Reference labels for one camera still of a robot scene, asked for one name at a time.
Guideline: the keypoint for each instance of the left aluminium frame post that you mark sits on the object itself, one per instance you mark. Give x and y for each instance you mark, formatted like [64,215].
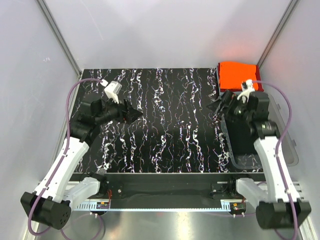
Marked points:
[58,35]

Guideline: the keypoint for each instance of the black folded t-shirt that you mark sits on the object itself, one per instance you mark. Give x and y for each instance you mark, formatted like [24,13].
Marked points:
[242,137]

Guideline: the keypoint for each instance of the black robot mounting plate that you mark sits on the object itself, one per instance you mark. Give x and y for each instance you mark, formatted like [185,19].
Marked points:
[125,185]

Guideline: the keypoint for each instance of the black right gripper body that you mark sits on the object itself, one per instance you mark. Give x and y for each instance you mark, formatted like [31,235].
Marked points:
[237,110]

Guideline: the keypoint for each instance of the clear plastic bin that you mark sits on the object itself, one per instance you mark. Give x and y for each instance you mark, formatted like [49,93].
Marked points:
[271,137]

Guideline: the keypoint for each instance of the right aluminium frame post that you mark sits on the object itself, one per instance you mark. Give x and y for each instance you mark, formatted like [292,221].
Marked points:
[292,5]

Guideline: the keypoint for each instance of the orange t-shirt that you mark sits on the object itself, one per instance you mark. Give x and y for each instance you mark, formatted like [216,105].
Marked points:
[237,76]

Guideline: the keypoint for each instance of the slotted cable duct rail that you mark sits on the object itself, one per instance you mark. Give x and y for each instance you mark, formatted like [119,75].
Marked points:
[206,205]

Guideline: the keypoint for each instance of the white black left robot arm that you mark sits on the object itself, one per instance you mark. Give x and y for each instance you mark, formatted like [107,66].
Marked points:
[51,203]

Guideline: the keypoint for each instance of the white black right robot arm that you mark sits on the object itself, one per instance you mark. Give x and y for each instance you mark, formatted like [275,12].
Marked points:
[276,208]

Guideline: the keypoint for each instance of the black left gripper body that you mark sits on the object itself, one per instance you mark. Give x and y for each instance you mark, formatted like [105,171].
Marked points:
[112,111]

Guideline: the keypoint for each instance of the aluminium extrusion rail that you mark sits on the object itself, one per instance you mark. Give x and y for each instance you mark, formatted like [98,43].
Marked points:
[298,191]

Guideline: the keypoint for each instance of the red folded t-shirt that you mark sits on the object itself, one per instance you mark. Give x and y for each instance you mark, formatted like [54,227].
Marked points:
[258,80]

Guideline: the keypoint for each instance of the aluminium frame post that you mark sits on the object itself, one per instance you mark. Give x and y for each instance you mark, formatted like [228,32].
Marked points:
[292,5]
[58,35]

